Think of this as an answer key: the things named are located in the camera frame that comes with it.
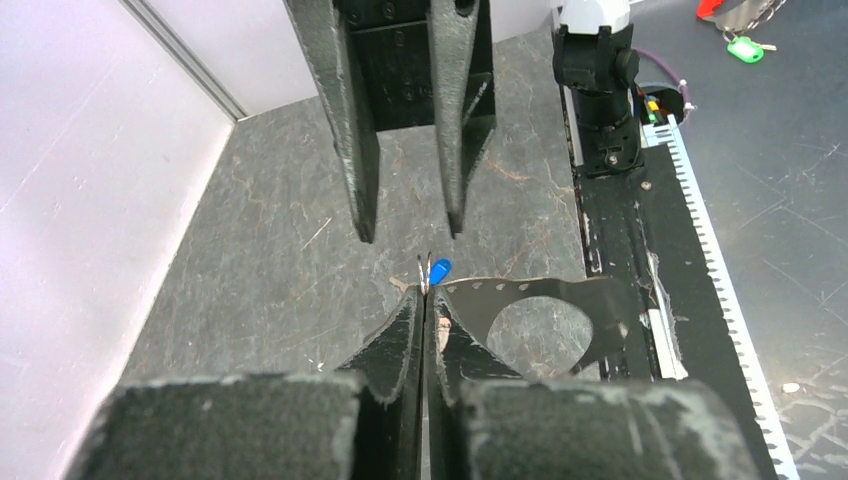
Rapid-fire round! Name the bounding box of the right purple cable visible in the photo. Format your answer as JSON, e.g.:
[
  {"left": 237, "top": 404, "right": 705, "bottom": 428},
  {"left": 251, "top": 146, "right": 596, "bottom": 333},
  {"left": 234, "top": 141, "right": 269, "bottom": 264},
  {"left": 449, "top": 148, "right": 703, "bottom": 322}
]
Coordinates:
[{"left": 635, "top": 47, "right": 697, "bottom": 114}]

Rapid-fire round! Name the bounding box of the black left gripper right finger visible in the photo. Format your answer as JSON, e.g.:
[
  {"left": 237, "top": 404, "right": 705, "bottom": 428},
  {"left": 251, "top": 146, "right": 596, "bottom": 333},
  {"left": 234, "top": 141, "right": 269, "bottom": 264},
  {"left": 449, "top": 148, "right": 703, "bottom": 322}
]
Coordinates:
[{"left": 424, "top": 288, "right": 759, "bottom": 479}]

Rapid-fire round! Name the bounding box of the green tagged key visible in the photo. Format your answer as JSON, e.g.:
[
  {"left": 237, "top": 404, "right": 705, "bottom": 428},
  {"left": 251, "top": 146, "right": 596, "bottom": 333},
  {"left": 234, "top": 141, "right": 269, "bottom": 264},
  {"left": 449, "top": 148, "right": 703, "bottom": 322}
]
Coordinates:
[{"left": 726, "top": 36, "right": 777, "bottom": 64}]

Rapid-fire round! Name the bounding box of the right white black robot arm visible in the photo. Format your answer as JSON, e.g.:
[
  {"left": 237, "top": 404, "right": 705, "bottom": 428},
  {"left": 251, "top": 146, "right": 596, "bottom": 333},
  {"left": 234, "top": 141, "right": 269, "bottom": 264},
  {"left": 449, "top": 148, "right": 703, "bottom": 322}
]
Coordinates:
[{"left": 286, "top": 1, "right": 640, "bottom": 243}]

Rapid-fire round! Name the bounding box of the red object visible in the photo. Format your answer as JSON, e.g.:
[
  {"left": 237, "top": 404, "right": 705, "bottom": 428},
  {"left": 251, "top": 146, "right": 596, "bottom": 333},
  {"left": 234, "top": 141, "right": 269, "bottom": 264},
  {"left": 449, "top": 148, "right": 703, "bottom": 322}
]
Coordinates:
[{"left": 695, "top": 0, "right": 724, "bottom": 21}]

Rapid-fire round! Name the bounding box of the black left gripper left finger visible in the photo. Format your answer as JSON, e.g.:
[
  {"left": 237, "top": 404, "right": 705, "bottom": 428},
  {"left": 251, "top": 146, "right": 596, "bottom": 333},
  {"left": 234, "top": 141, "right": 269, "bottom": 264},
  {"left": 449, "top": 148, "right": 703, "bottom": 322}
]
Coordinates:
[{"left": 67, "top": 287, "right": 424, "bottom": 479}]

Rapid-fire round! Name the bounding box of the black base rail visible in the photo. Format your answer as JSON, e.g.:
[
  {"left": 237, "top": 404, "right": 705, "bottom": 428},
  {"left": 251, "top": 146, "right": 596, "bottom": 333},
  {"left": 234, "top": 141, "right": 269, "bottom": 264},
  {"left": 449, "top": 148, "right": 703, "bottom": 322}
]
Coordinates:
[{"left": 559, "top": 86, "right": 780, "bottom": 480}]

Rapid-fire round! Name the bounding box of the aluminium corner profile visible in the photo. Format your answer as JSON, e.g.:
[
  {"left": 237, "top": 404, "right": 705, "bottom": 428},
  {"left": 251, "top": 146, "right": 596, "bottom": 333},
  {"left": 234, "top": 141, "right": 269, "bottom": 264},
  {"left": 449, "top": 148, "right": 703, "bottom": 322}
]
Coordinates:
[{"left": 118, "top": 0, "right": 248, "bottom": 122}]

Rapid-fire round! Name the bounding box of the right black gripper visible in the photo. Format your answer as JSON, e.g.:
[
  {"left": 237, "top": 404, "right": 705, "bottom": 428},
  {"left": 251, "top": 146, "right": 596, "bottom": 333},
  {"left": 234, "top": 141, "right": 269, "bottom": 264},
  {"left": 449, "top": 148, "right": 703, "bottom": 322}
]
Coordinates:
[{"left": 285, "top": 0, "right": 497, "bottom": 244}]

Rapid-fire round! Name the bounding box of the blue tagged key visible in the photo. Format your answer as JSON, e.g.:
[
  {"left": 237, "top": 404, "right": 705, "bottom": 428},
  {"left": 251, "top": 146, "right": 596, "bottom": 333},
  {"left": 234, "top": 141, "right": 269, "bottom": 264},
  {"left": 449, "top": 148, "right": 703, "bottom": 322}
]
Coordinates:
[{"left": 427, "top": 255, "right": 452, "bottom": 286}]

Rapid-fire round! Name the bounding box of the white toothed cable duct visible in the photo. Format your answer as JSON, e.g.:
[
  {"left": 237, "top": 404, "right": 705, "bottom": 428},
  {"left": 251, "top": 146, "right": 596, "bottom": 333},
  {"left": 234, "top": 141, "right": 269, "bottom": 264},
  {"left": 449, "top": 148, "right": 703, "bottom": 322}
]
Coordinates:
[{"left": 642, "top": 116, "right": 800, "bottom": 480}]

